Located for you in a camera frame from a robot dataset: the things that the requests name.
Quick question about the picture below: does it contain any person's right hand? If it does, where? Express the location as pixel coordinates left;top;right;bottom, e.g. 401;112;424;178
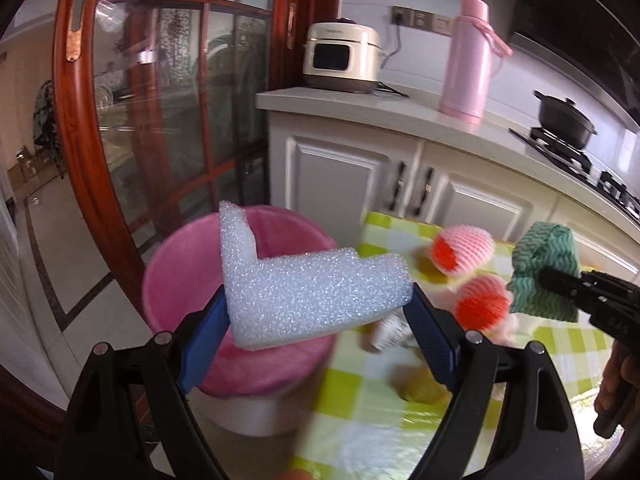
595;345;640;417

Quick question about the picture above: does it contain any pink thermos flask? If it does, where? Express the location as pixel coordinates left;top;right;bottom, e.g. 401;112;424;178
439;0;513;128

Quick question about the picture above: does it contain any pink foam fruit net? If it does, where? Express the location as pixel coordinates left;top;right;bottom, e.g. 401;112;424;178
456;275;513;331
429;226;496;276

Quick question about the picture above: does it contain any white kitchen cabinet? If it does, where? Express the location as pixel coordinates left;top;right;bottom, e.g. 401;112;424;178
256;85;640;286

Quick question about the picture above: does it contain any small white bottle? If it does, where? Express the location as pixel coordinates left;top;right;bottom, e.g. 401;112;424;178
372;310;413;351

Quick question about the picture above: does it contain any yellow green lump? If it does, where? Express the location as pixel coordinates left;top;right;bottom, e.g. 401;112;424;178
390;360;453;406

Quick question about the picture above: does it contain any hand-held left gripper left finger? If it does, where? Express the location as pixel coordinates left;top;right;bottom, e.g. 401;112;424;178
54;285;236;480

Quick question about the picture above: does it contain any wooden glass door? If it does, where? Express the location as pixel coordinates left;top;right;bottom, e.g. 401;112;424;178
52;0;346;301

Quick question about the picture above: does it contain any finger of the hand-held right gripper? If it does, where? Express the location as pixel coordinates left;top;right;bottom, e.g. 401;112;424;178
538;266;584;307

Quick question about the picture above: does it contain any cream rice cooker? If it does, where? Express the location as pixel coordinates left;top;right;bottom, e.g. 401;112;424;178
302;17;388;95

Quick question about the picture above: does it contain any green checked tablecloth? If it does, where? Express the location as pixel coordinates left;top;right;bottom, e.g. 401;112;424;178
290;210;621;480

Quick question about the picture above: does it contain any green wavy striped cloth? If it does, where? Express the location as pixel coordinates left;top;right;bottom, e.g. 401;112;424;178
506;222;582;322

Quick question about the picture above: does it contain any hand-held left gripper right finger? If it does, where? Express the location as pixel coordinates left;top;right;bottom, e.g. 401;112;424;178
404;284;586;480

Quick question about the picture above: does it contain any white trash bin pink liner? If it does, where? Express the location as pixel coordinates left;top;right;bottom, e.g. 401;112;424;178
141;205;341;436

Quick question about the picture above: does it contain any black power cable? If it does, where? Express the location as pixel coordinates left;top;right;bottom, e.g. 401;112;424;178
372;20;412;99

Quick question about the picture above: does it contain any dark range hood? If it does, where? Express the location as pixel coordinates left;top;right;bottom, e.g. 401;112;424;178
512;0;640;133

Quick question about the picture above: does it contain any black gas stove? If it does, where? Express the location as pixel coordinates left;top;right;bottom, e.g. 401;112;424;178
509;125;640;221

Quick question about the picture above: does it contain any black cooking pot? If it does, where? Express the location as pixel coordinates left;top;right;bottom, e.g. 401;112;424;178
532;90;598;151

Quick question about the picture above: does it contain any white foam packing piece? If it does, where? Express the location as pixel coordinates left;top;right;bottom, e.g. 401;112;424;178
219;200;415;352

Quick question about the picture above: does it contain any black cabinet handle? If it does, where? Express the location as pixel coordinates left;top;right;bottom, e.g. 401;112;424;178
420;166;435;216
395;160;409;211

